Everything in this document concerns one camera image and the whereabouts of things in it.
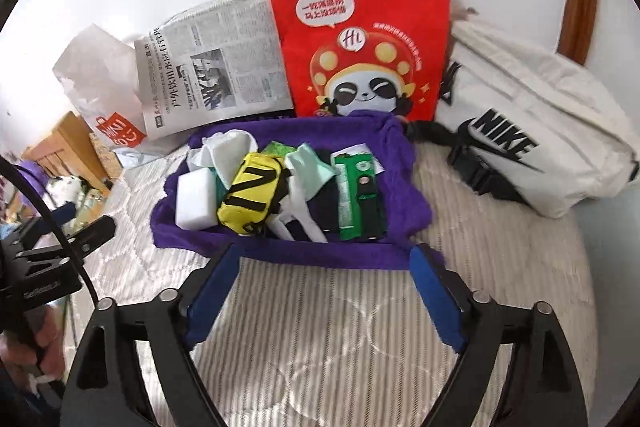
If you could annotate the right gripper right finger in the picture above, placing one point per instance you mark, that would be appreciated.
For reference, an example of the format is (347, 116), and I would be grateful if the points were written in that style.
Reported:
(542, 385)

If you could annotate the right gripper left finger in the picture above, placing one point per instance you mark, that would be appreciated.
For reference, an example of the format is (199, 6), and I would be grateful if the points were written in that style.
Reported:
(106, 386)

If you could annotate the white sponge block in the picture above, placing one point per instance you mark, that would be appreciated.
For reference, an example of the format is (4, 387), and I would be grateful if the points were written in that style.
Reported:
(196, 200)

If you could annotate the yellow black pouch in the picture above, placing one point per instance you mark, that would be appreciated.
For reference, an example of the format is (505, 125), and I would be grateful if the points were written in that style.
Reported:
(255, 194)

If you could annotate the green snack packet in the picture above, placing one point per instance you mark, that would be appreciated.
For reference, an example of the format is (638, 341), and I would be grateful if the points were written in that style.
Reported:
(356, 184)

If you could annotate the green tissue pack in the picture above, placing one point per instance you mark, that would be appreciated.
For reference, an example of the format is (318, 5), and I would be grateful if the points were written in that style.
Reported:
(277, 149)

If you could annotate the white mint sock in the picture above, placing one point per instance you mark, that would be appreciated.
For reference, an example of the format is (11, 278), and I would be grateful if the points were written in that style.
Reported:
(308, 175)

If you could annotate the small white fruit sachet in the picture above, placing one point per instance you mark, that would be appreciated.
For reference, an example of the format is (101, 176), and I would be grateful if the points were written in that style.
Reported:
(355, 150)

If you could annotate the person's left hand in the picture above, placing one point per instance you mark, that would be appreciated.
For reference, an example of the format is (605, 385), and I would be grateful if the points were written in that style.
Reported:
(16, 356)

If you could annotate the colourful bedding pile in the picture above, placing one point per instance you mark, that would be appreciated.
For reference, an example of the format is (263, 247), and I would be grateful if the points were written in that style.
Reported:
(55, 191)

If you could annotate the striped quilted mattress cover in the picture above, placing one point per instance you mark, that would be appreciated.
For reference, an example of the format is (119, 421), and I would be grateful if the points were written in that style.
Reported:
(306, 346)

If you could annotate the white Miniso plastic bag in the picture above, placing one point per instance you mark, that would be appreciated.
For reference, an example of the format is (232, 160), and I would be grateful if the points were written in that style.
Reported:
(99, 75)

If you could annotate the purple towel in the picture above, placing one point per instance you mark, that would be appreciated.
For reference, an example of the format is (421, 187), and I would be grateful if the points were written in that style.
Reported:
(407, 210)

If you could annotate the white Nike waist bag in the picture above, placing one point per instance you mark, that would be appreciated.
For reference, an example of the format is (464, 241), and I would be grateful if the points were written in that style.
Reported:
(528, 125)

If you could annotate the folded newspaper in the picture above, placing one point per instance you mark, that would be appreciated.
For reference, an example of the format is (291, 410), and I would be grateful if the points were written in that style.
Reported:
(218, 61)

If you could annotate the red panda paper bag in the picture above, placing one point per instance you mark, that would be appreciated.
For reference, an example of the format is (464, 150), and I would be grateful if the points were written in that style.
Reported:
(346, 55)

